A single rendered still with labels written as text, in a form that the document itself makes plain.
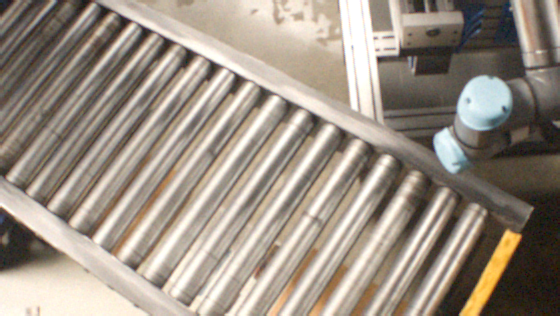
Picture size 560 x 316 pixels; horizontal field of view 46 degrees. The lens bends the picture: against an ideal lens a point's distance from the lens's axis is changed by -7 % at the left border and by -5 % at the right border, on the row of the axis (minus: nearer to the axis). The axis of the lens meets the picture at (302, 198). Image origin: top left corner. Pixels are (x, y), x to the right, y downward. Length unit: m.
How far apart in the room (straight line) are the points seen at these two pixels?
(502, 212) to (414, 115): 0.79
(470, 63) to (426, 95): 0.19
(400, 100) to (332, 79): 0.36
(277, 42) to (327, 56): 0.18
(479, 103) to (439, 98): 1.09
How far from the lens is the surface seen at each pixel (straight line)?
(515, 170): 2.28
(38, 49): 1.67
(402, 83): 2.13
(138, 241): 1.35
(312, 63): 2.41
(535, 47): 1.08
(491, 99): 1.03
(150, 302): 1.31
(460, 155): 1.12
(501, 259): 1.29
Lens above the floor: 2.03
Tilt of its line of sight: 68 degrees down
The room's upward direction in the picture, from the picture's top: 10 degrees counter-clockwise
